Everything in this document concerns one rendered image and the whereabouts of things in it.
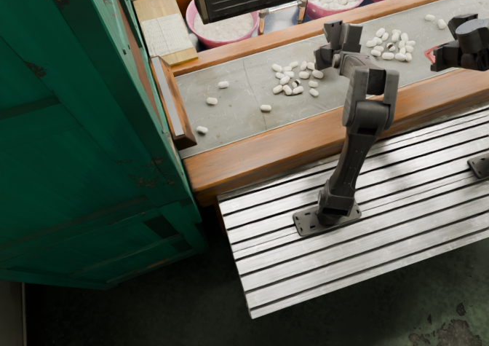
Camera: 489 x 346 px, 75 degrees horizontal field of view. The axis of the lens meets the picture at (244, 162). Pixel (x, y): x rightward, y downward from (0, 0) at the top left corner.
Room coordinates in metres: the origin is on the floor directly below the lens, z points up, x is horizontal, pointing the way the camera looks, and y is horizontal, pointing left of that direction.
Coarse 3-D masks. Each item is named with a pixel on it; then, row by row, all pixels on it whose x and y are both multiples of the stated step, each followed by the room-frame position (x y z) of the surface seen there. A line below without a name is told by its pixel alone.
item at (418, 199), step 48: (384, 144) 0.48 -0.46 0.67; (432, 144) 0.48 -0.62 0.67; (480, 144) 0.48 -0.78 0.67; (240, 192) 0.31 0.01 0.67; (288, 192) 0.31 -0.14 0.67; (384, 192) 0.32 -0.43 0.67; (432, 192) 0.32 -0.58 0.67; (480, 192) 0.32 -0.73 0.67; (240, 240) 0.17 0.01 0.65; (288, 240) 0.17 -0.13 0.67; (336, 240) 0.17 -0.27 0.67; (384, 240) 0.17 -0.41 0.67; (432, 240) 0.17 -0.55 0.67; (288, 288) 0.04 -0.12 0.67; (336, 288) 0.04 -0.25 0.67
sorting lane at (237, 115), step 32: (448, 0) 1.06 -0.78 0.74; (480, 0) 1.06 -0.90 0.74; (416, 32) 0.90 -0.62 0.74; (448, 32) 0.90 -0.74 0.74; (224, 64) 0.75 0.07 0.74; (256, 64) 0.75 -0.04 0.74; (288, 64) 0.75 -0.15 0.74; (384, 64) 0.75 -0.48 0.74; (416, 64) 0.75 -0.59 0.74; (192, 96) 0.62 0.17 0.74; (224, 96) 0.62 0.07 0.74; (256, 96) 0.62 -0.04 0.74; (288, 96) 0.62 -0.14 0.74; (320, 96) 0.62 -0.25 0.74; (192, 128) 0.50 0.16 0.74; (224, 128) 0.50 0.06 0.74; (256, 128) 0.50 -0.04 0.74
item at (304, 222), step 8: (312, 208) 0.26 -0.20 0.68; (352, 208) 0.26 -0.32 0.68; (296, 216) 0.24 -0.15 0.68; (304, 216) 0.24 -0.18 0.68; (312, 216) 0.24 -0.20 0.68; (320, 216) 0.23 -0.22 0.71; (328, 216) 0.22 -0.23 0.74; (336, 216) 0.22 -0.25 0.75; (352, 216) 0.24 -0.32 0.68; (360, 216) 0.24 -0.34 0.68; (296, 224) 0.21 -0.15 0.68; (304, 224) 0.21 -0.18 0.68; (312, 224) 0.21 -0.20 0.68; (320, 224) 0.21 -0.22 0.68; (328, 224) 0.21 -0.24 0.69; (336, 224) 0.21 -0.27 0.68; (304, 232) 0.19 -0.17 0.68; (312, 232) 0.19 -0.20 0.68
